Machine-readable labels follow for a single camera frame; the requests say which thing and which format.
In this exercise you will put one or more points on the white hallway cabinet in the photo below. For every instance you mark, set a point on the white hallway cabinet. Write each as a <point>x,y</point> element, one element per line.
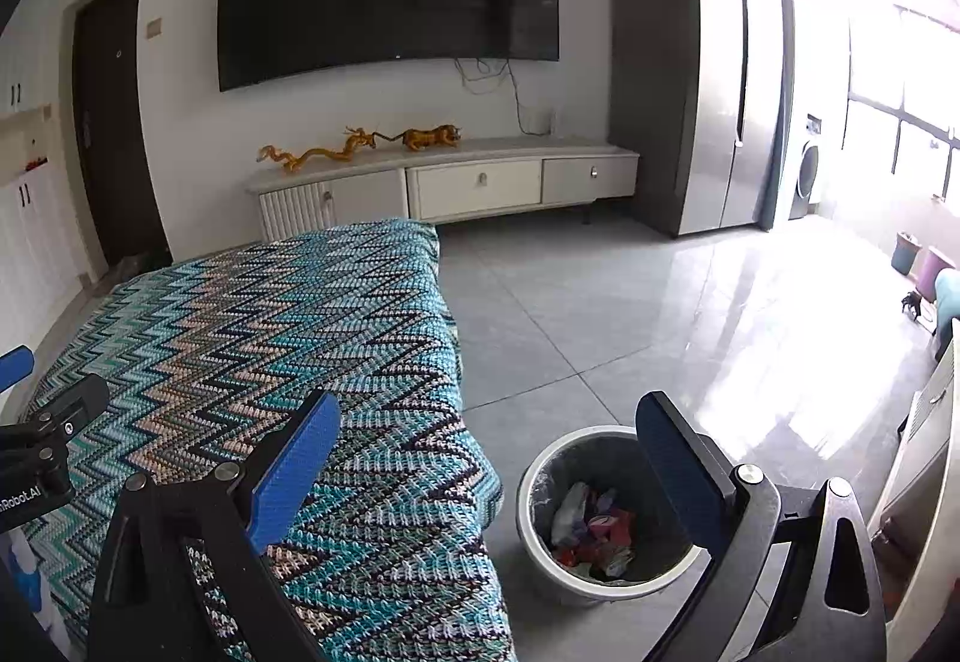
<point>37,242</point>

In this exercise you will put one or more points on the person's blue clothing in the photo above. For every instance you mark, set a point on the person's blue clothing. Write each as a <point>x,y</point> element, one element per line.
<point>26,579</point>

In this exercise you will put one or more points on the grey bin liner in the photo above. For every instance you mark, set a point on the grey bin liner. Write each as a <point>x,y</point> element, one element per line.
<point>600,459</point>

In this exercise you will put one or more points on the black toy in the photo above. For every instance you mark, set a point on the black toy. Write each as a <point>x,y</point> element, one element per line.
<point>912,304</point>

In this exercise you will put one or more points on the golden dragon figurine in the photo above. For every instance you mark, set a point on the golden dragon figurine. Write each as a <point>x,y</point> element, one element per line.
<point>319,153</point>

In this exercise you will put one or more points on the red and white wrapper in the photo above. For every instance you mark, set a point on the red and white wrapper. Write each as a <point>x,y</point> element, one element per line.
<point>577,555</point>

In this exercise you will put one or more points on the zigzag knitted blanket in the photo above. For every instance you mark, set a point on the zigzag knitted blanket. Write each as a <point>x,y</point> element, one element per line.
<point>285,317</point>

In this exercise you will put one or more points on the white washing machine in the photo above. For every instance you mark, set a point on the white washing machine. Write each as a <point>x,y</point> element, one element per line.
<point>806,170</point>

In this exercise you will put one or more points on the balcony window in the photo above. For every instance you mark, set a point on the balcony window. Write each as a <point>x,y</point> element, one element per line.
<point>874,99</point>

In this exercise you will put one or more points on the white television cabinet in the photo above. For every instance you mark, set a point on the white television cabinet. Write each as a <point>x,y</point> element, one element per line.
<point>487,148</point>

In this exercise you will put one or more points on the purple wrapper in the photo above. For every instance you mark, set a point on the purple wrapper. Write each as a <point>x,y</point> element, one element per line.
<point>606,498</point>

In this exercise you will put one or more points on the white plastic wrapper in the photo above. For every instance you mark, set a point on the white plastic wrapper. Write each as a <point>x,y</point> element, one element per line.
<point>570,516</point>

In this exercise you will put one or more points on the narrow cabinet drawer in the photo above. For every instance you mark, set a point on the narrow cabinet drawer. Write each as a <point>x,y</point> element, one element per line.
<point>589,178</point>

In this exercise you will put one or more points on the white side cabinet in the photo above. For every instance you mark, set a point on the white side cabinet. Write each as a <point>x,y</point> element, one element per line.
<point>926,467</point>

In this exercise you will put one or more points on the white trash bin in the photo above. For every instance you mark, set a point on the white trash bin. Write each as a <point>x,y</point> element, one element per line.
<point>546,570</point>

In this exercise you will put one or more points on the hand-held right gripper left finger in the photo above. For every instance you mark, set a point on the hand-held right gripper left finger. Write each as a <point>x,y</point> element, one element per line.
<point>292,474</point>

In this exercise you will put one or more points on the red snack wrapper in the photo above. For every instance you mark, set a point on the red snack wrapper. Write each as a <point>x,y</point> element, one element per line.
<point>611,527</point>

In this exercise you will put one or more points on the purple bucket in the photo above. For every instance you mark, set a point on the purple bucket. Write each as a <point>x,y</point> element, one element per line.
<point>934,272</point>

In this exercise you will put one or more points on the beige wall switch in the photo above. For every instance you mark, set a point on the beige wall switch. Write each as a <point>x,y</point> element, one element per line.
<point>154,28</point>

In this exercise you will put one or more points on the dark brown entrance door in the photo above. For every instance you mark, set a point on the dark brown entrance door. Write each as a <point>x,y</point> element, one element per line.
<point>112,129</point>

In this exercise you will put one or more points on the teal chair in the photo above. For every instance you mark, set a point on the teal chair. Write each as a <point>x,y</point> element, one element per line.
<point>949,309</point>

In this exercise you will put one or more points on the teal bucket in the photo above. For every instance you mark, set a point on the teal bucket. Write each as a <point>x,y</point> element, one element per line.
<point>906,255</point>

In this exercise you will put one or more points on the wide cabinet drawer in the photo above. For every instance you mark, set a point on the wide cabinet drawer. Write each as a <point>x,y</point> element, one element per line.
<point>472,189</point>

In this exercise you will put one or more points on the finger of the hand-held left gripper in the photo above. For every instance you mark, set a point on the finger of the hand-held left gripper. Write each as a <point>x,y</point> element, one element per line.
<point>15,368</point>
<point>75,403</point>

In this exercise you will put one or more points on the ribbed cabinet door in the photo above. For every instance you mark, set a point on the ribbed cabinet door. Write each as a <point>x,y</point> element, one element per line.
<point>352,201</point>

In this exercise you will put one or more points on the golden tiger figurine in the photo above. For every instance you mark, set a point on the golden tiger figurine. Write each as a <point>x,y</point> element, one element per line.
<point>429,138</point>

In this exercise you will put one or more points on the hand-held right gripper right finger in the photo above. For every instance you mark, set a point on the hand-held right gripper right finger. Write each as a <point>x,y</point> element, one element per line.
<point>679,474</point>

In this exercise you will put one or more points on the grey double-door refrigerator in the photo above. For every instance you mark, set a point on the grey double-door refrigerator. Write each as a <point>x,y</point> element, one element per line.
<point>675,77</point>

